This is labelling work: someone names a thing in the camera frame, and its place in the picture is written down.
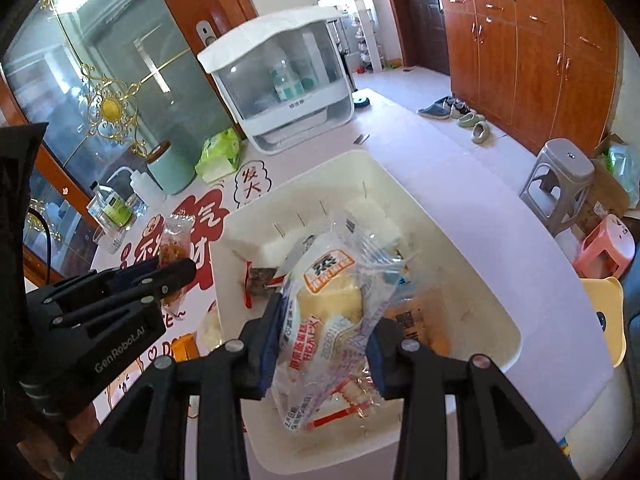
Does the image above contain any white storage box clear door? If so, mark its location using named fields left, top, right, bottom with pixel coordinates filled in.
left=196, top=6, right=353, bottom=155

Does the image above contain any mint canister wooden lid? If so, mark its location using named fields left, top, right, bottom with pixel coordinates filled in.
left=145, top=141, right=196, bottom=196

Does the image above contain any glass door gold ornament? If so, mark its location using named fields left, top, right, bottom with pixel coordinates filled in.
left=0, top=0, right=236, bottom=261

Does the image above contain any white plastic bin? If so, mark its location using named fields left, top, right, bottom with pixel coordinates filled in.
left=209, top=150, right=523, bottom=476

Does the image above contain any brown snack clear packet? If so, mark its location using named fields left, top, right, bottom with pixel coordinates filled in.
left=157, top=214, right=196, bottom=308

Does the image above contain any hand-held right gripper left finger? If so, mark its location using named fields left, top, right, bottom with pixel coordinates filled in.
left=65, top=292, right=293, bottom=480

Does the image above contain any cardboard box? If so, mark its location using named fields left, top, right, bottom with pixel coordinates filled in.
left=570, top=132, right=633, bottom=233

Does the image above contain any small white packet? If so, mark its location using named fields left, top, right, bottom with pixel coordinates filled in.
left=197, top=310, right=223, bottom=351

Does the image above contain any yellow plastic chair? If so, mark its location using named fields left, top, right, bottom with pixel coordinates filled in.
left=580, top=276, right=627, bottom=368

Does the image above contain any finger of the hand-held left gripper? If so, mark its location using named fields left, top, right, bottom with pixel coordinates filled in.
left=25, top=265, right=161, bottom=306
left=47, top=258, right=197, bottom=331

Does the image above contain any small orange packet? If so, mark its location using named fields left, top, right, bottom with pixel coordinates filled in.
left=170, top=332, right=201, bottom=363

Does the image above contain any green plastic bag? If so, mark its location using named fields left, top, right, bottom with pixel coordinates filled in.
left=605, top=142, right=633, bottom=218

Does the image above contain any clear bottle teal label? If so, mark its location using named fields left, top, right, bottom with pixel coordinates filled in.
left=272, top=60, right=306, bottom=102

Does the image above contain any yellow cake clear packet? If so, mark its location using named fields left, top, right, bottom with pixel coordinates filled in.
left=272, top=212, right=408, bottom=436

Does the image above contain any green tissue pack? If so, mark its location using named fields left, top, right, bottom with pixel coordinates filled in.
left=195, top=127, right=242, bottom=184

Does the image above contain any white squeeze bottle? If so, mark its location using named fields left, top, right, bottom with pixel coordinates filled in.
left=105, top=166, right=166, bottom=208

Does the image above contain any red printed table mat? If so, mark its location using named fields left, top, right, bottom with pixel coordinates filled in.
left=90, top=162, right=273, bottom=426

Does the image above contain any water bottle green label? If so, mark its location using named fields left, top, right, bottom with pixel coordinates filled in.
left=87, top=184, right=136, bottom=253

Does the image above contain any pink plastic stool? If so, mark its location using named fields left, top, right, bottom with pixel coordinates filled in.
left=572, top=213, right=637, bottom=281

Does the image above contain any dark blue shoe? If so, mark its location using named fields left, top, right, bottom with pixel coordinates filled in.
left=417, top=97, right=453, bottom=120

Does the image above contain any black cable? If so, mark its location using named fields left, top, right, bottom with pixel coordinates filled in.
left=27, top=205, right=56, bottom=286

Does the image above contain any wooden cabinet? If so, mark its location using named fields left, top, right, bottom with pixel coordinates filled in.
left=440, top=0, right=621, bottom=156

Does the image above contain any dark wooden door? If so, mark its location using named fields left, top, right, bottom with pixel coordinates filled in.
left=400, top=0, right=451, bottom=76

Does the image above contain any grey plastic stool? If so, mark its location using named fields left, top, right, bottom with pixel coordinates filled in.
left=519, top=138, right=596, bottom=236

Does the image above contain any white shoe rack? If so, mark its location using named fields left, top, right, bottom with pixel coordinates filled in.
left=350, top=0, right=386, bottom=73

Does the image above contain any blue armchair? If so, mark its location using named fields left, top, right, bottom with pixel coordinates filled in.
left=620, top=260, right=640, bottom=341

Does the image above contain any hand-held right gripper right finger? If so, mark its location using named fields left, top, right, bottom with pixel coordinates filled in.
left=365, top=316, right=581, bottom=480

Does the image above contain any dark snack packet red label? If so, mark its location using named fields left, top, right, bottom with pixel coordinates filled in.
left=244, top=260, right=286, bottom=308

